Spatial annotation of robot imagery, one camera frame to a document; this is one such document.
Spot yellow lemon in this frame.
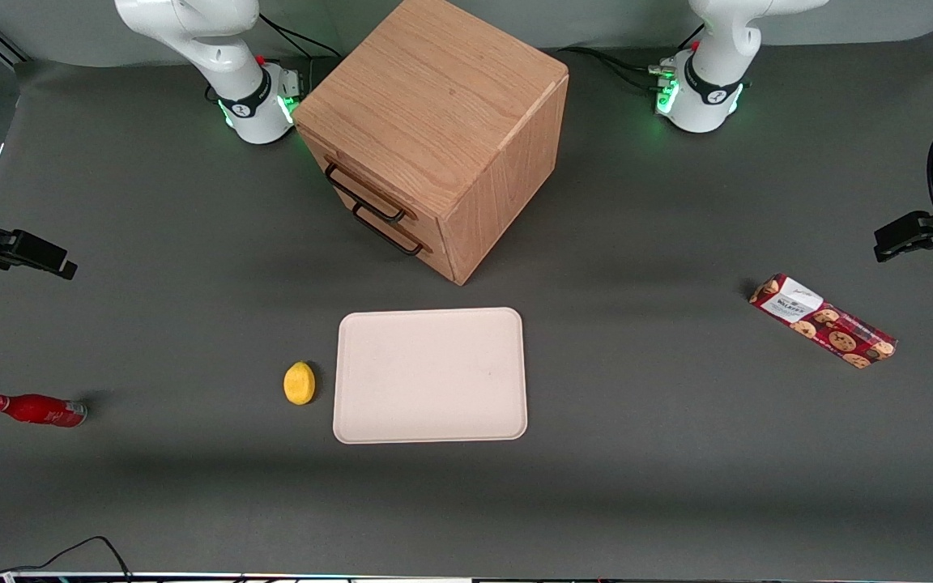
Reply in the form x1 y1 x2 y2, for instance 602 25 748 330
283 360 317 406

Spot wooden drawer front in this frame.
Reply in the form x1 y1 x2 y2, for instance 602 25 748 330
327 180 456 280

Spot red soda bottle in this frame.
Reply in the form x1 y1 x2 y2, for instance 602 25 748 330
0 394 88 428

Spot black cables at right arm base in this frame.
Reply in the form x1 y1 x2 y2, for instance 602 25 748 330
259 13 343 104

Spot beige rectangular tray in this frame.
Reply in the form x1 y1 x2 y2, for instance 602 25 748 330
332 307 529 445

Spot aluminium frame rail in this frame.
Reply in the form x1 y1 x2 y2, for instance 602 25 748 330
0 10 32 67

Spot black cables at left arm base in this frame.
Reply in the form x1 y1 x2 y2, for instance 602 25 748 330
565 24 706 96

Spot black cable at table edge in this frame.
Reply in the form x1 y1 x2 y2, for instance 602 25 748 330
0 535 137 583

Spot red cookie box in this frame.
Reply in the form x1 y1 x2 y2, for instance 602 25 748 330
748 273 898 370

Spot black metal drawer handle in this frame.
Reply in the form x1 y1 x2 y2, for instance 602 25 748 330
351 202 426 258
324 162 407 226

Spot oak wooden drawer cabinet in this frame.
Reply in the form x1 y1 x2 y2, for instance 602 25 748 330
292 0 570 287

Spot black cables at arm base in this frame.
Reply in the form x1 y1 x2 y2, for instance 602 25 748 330
565 24 706 96
259 13 343 104

